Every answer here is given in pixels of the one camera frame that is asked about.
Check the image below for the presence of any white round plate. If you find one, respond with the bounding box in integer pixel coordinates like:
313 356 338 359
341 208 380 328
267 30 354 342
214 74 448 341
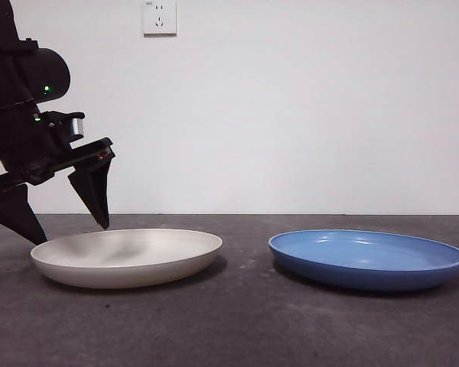
30 227 224 290

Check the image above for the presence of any blue round plate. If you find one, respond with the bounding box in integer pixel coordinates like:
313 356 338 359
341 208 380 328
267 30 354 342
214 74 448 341
267 228 459 294

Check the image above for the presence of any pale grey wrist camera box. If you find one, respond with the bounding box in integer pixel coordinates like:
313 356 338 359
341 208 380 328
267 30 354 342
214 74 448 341
41 110 86 144

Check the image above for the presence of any white wall socket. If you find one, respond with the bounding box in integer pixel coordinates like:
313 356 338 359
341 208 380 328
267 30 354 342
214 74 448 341
142 0 178 38

